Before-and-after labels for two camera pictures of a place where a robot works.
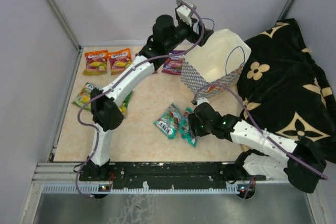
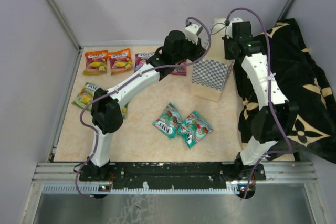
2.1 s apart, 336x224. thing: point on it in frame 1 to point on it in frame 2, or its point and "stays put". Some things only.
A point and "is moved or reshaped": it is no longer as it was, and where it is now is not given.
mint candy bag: x=169 y=121 stays put
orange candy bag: x=96 y=63 stays put
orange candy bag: x=120 y=61 stays put
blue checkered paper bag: x=217 y=65 is moved or reshaped
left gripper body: x=193 y=36 to x=191 y=51
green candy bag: x=84 y=96 stays put
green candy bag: x=123 y=107 stays put
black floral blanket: x=285 y=92 stays put
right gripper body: x=201 y=129 to x=229 y=43
